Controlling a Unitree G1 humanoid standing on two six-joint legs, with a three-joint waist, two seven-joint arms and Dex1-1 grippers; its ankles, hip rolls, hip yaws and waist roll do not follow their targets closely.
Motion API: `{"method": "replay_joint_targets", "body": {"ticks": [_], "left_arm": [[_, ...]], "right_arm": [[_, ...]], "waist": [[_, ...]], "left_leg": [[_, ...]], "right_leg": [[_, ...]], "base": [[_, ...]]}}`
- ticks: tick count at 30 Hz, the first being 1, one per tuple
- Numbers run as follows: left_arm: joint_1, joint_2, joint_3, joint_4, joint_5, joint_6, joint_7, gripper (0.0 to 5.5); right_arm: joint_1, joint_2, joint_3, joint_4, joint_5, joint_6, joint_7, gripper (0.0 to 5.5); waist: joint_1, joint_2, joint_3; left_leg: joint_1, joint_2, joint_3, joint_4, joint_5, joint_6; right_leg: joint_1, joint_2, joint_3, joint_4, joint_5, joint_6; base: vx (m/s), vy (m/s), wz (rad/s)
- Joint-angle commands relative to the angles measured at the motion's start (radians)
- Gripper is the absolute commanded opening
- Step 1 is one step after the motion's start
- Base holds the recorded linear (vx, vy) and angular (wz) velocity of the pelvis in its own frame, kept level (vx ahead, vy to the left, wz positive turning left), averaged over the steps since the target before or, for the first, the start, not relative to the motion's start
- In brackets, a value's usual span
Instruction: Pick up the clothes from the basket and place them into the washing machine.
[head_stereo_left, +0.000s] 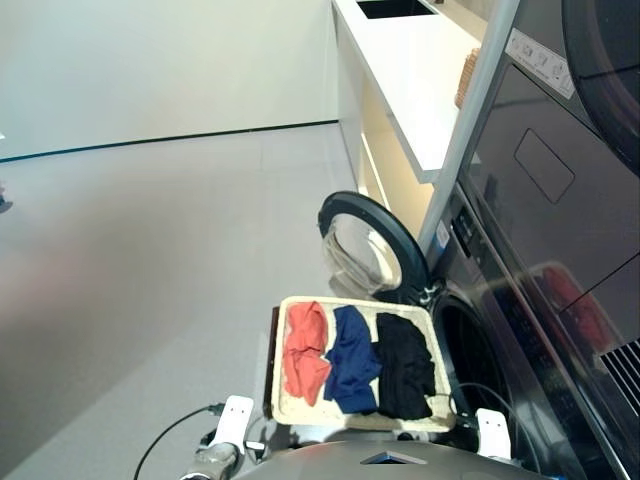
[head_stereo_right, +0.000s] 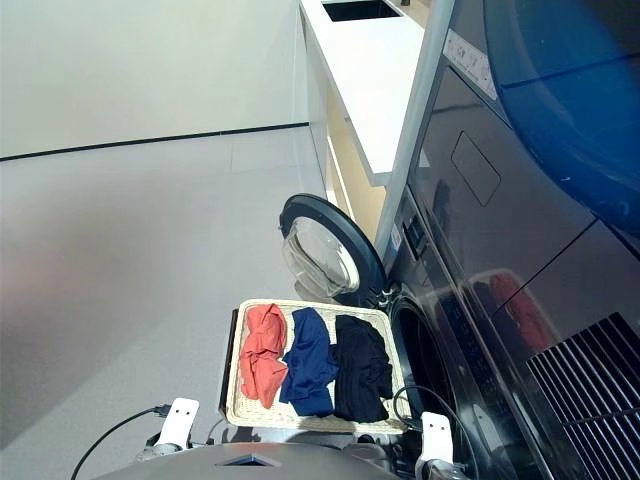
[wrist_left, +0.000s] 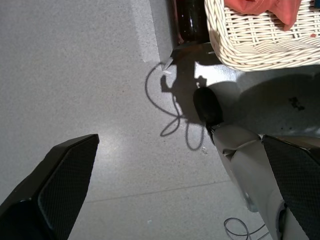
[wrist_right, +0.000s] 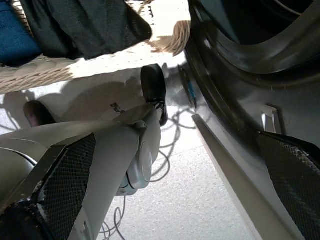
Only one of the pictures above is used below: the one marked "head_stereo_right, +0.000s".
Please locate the navy blue garment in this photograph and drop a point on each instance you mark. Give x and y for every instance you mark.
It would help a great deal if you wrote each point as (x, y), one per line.
(307, 365)

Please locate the black sink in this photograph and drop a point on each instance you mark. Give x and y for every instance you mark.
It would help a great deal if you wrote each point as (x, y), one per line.
(360, 10)

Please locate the white instruction label sticker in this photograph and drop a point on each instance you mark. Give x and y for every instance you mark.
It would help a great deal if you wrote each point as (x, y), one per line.
(470, 62)

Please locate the black garment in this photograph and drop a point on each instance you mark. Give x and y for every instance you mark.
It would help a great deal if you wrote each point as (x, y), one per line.
(362, 370)

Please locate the orange garment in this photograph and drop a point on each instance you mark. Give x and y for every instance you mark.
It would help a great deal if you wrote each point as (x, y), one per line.
(262, 350)

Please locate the round glass washing machine door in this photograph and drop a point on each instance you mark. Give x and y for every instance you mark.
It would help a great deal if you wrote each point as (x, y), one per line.
(325, 250)

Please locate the pale woven basket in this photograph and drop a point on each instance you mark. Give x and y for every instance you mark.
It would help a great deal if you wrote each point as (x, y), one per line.
(320, 420)

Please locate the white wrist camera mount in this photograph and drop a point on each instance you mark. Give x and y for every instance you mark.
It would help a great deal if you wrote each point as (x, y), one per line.
(177, 420)
(436, 435)

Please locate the silver robot torso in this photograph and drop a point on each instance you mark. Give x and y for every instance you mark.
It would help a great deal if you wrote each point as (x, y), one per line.
(250, 462)

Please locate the white counter with beige cabinet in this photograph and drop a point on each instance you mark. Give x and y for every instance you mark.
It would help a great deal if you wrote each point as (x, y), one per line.
(370, 75)

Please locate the grey washing machine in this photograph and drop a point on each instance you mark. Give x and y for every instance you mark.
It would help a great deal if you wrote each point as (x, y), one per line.
(525, 250)

